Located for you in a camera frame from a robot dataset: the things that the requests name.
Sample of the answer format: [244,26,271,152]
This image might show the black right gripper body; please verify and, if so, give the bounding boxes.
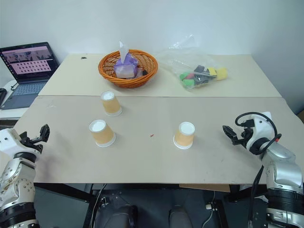
[237,129,254,149]

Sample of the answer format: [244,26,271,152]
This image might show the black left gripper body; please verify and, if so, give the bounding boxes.
[22,136,45,156]

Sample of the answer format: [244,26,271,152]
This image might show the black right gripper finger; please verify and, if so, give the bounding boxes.
[222,125,238,145]

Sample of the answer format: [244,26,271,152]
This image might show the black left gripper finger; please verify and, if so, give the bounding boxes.
[39,123,51,143]
[19,132,31,144]

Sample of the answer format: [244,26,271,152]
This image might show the orange paper cup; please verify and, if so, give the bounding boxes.
[173,122,196,150]
[88,119,117,148]
[100,91,123,117]

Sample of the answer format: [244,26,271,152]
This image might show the yellow foam cylinder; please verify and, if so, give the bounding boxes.
[215,67,229,82]

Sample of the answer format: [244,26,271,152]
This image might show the grey laptop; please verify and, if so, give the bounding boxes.
[0,42,61,111]

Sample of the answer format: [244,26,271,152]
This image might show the black blocks in bag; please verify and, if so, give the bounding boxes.
[192,65,216,86]

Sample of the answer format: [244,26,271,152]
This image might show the yellow and black block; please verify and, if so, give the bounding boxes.
[206,67,219,78]

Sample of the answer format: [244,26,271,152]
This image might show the green foam pieces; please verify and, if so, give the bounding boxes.
[179,72,195,87]

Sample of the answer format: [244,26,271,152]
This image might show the clear plastic bag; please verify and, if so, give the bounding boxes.
[156,34,230,94]

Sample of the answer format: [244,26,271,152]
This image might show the orange wicker basket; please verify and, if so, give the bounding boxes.
[98,49,159,89]

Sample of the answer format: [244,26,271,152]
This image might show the purple tissue pack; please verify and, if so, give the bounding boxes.
[114,40,139,78]

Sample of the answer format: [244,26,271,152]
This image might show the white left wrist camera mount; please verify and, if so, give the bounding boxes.
[0,128,24,155]

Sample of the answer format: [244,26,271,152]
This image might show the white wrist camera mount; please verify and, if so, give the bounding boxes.
[246,111,277,152]
[0,128,24,155]

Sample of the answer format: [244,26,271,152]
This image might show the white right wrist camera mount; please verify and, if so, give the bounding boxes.
[246,111,277,152]

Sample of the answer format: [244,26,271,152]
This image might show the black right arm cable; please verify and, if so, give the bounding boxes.
[235,112,283,228]

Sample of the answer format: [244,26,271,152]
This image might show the white cable with plug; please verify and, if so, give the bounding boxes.
[202,190,216,228]

